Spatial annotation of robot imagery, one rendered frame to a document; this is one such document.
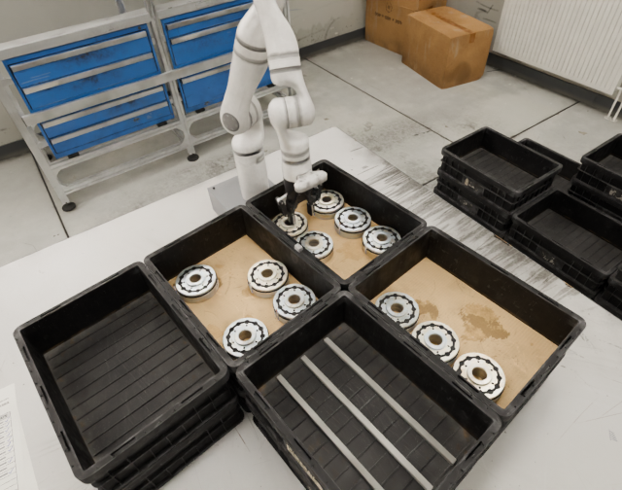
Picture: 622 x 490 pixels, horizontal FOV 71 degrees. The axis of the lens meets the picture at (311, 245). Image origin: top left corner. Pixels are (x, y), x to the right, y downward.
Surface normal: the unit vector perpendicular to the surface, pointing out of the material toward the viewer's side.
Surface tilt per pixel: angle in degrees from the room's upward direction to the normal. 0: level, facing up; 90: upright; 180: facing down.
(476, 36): 88
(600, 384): 0
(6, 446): 0
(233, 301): 0
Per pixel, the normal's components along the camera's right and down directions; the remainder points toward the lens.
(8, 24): 0.57, 0.57
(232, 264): -0.04, -0.69
